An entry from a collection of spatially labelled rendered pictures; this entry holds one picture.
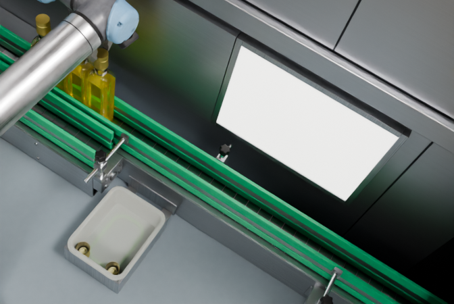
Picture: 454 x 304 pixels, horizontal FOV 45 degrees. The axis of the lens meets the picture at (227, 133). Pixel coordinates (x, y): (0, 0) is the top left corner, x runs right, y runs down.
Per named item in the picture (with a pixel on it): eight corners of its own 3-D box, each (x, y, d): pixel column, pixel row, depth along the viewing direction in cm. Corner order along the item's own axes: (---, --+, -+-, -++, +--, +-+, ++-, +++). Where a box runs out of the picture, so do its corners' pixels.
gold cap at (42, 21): (52, 26, 140) (51, 14, 137) (50, 36, 138) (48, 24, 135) (38, 24, 140) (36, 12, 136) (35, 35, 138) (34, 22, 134)
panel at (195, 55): (352, 198, 147) (413, 128, 119) (348, 207, 145) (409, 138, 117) (78, 31, 159) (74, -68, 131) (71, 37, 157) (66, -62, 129)
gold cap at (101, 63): (111, 65, 137) (111, 53, 134) (101, 72, 135) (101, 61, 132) (101, 57, 138) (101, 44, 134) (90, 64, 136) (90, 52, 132)
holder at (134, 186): (175, 215, 159) (179, 203, 153) (117, 294, 144) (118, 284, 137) (126, 183, 161) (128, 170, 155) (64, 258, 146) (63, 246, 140)
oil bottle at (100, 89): (114, 117, 157) (117, 69, 140) (101, 130, 154) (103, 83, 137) (98, 107, 158) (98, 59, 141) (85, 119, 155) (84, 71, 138)
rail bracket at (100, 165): (129, 153, 152) (132, 128, 141) (90, 198, 142) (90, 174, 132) (120, 147, 152) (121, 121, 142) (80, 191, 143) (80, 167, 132)
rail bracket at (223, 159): (231, 163, 157) (242, 138, 146) (219, 180, 154) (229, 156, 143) (219, 155, 158) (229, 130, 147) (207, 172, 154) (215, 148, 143)
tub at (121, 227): (166, 228, 156) (169, 215, 149) (117, 294, 143) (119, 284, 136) (115, 196, 158) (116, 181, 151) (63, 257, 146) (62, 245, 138)
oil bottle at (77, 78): (96, 108, 158) (97, 59, 140) (84, 120, 155) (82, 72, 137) (81, 98, 159) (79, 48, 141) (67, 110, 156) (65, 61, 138)
